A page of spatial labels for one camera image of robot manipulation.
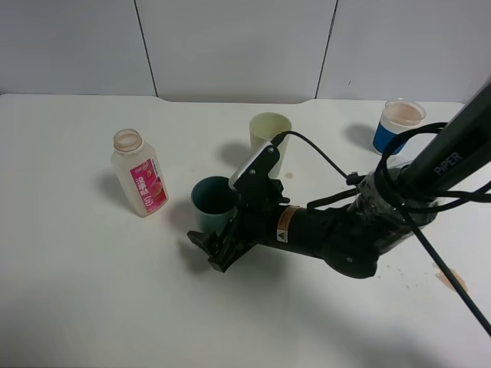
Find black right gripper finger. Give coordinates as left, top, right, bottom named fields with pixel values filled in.
left=186, top=231, right=219, bottom=255

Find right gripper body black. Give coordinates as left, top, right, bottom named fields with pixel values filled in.
left=209, top=205, right=330, bottom=272

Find teal plastic cup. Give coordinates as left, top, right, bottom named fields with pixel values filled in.
left=191, top=176, right=239, bottom=235

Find plastic drink bottle pink label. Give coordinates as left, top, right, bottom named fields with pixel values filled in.
left=110, top=129, right=169, bottom=218

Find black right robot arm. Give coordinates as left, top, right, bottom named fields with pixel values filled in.
left=187, top=87, right=490, bottom=279

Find pale green plastic cup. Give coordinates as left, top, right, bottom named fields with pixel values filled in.
left=249, top=112, right=292, bottom=179

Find blue sleeved paper cup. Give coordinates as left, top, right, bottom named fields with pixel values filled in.
left=372, top=99, right=427, bottom=154

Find spilled beverage puddle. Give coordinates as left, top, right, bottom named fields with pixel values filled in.
left=433, top=264, right=470, bottom=292

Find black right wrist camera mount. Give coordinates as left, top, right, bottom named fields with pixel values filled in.
left=229, top=141, right=290, bottom=209

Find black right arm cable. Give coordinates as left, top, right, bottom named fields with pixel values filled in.
left=274, top=122, right=491, bottom=338

